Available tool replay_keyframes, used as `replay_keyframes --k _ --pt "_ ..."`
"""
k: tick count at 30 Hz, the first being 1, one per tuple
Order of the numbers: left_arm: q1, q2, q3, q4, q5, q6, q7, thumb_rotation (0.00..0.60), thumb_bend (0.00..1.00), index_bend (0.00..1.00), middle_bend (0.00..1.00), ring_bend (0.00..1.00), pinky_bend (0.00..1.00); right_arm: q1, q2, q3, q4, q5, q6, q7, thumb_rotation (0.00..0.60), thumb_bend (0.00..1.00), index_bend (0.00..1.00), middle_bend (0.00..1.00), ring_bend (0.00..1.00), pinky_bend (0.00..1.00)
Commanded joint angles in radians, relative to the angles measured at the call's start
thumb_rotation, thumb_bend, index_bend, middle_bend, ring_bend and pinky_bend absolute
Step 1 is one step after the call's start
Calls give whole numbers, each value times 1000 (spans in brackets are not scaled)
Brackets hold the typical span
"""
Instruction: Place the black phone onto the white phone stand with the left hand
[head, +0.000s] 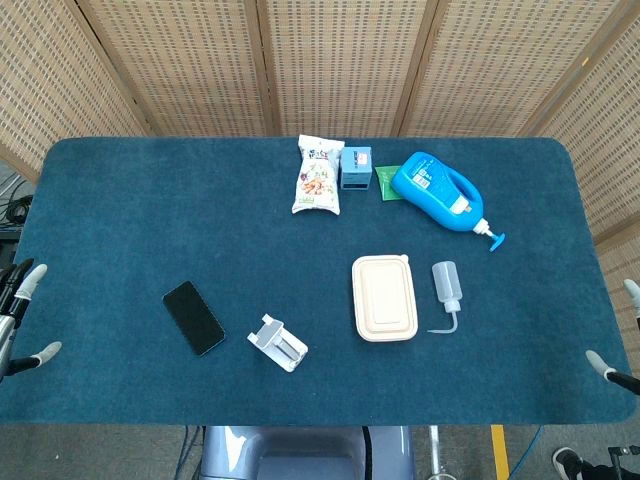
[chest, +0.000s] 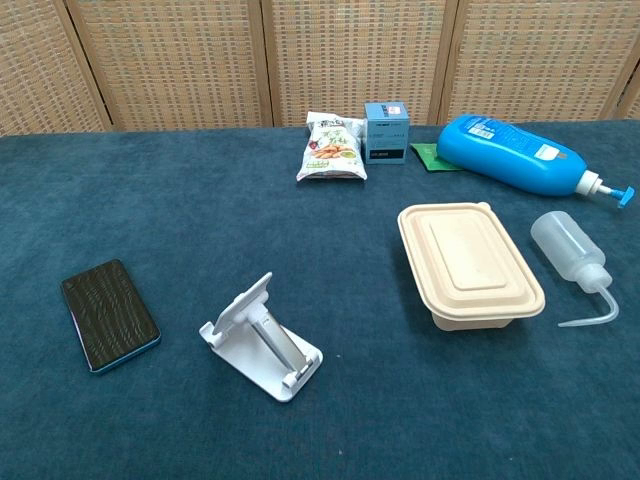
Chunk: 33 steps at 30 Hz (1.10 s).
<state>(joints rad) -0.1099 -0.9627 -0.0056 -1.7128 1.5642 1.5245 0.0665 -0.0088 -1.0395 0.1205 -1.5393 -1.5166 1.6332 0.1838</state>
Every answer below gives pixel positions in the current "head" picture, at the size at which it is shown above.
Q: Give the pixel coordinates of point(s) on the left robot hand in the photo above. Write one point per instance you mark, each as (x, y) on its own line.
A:
(22, 287)

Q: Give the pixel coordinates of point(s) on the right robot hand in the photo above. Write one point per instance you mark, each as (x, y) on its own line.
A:
(612, 375)

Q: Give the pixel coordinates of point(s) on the black smartphone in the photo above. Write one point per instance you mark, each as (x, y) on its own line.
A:
(193, 318)

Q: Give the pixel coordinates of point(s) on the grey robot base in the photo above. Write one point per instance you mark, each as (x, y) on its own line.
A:
(310, 455)

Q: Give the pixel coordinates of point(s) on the white phone stand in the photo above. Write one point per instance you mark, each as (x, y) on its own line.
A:
(276, 342)

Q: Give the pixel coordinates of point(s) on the black and white shoe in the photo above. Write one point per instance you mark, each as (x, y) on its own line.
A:
(566, 462)

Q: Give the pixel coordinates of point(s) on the dark blue table mat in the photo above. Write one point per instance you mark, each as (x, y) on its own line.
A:
(150, 225)

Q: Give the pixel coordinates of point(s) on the clear squeeze wash bottle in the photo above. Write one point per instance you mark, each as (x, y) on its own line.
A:
(446, 281)

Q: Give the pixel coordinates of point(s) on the metal pole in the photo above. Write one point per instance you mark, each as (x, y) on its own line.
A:
(434, 452)

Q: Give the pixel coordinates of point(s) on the beige lidded lunch box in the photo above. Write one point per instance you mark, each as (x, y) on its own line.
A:
(384, 298)

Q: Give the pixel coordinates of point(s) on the blue pump detergent bottle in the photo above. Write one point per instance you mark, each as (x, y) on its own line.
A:
(435, 192)

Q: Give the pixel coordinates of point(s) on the green flat packet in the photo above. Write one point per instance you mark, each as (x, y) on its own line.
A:
(385, 185)

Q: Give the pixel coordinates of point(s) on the white snack bag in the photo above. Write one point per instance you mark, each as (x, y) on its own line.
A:
(317, 177)

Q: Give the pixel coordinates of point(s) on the small blue cardboard box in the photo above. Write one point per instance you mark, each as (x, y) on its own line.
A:
(356, 170)

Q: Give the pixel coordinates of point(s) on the woven bamboo folding screen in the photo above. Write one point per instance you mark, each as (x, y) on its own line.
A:
(340, 65)

